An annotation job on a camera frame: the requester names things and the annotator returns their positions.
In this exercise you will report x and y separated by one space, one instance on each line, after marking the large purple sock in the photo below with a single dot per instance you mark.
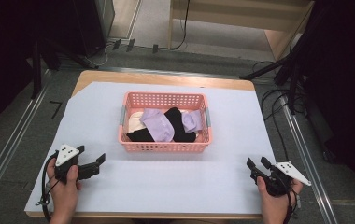
158 124

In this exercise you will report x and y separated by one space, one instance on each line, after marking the black cabinet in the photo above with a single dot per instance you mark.
93 21

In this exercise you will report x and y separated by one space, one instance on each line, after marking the long black sock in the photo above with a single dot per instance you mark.
178 123

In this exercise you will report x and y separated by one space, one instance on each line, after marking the white table sheet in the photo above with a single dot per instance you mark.
166 180

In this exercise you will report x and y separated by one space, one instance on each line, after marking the light wooden shelf frame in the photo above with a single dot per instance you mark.
228 21

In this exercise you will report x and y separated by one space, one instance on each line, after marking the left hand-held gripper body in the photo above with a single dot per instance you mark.
66 154

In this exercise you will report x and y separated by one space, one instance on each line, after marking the metal floor rail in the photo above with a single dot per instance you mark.
7 152
309 168
166 72

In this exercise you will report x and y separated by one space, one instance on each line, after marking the person's left hand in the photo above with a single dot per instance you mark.
63 193

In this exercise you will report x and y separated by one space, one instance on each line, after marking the cream white sock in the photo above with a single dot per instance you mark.
135 122

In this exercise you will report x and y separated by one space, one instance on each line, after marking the small black floor block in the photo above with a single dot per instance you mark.
116 44
155 48
130 45

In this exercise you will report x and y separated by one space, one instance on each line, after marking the pink plastic basket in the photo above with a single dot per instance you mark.
166 146

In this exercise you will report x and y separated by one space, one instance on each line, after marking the black tripod stand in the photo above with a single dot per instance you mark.
291 67
37 65

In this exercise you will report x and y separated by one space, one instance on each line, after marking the wooden table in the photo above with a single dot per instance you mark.
153 77

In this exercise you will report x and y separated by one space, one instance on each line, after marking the short black sock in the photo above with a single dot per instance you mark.
139 136

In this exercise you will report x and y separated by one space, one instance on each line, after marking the small purple sock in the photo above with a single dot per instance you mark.
192 121

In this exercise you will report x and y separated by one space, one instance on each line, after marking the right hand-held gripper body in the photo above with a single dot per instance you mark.
279 179

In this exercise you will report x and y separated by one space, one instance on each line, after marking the person's right hand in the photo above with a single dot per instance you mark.
273 203

